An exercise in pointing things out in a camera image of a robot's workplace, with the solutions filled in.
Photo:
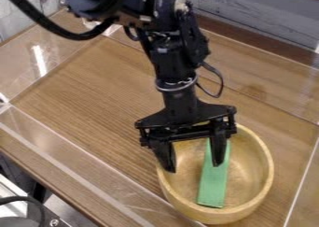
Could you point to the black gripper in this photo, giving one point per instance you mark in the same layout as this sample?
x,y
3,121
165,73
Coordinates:
x,y
185,119

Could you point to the green rectangular block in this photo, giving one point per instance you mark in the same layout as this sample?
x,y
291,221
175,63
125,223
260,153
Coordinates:
x,y
212,182

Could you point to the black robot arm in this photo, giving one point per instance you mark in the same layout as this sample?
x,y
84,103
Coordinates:
x,y
164,26

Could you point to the brown wooden bowl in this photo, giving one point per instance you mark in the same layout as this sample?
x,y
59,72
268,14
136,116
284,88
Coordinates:
x,y
248,184

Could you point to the clear acrylic tray enclosure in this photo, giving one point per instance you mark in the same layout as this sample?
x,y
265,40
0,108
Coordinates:
x,y
97,89

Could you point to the black metal table bracket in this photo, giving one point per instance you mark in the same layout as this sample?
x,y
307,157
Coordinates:
x,y
43,213

